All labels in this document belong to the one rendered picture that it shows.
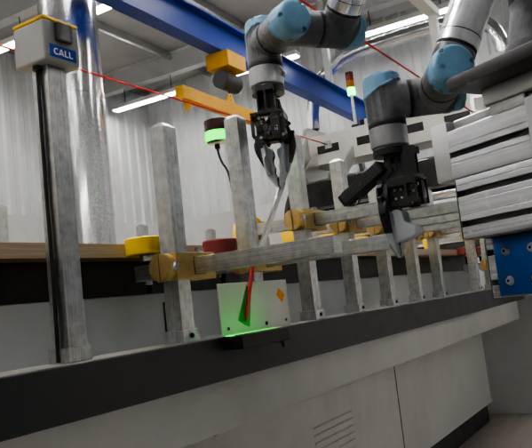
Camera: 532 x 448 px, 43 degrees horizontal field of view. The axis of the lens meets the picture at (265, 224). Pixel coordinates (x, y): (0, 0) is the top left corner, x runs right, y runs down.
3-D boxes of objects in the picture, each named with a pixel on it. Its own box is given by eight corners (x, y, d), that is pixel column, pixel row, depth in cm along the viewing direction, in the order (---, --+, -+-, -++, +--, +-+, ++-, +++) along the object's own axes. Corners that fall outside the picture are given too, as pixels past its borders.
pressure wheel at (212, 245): (249, 285, 154) (243, 236, 156) (228, 287, 148) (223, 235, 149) (220, 289, 158) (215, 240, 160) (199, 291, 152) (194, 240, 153)
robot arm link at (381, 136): (362, 130, 132) (378, 136, 139) (365, 153, 132) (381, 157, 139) (398, 120, 128) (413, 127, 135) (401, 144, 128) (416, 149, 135)
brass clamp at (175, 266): (218, 277, 129) (216, 251, 130) (173, 279, 118) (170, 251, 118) (194, 281, 133) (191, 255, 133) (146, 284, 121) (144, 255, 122)
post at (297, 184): (323, 324, 165) (300, 133, 170) (316, 325, 162) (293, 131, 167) (310, 325, 167) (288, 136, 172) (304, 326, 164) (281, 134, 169)
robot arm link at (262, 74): (252, 78, 150) (288, 72, 149) (254, 98, 150) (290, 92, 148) (244, 67, 143) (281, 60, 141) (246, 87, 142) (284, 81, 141)
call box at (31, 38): (81, 73, 106) (77, 26, 107) (45, 62, 100) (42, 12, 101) (51, 84, 110) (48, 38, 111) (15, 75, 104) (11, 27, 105)
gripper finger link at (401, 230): (417, 254, 126) (410, 205, 127) (388, 259, 129) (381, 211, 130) (423, 254, 129) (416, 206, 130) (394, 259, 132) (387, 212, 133)
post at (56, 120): (92, 358, 101) (69, 68, 106) (67, 364, 97) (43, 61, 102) (72, 360, 103) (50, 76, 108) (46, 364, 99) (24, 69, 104)
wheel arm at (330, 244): (344, 258, 112) (340, 232, 112) (334, 258, 109) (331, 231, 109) (146, 285, 135) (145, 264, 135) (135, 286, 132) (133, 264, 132)
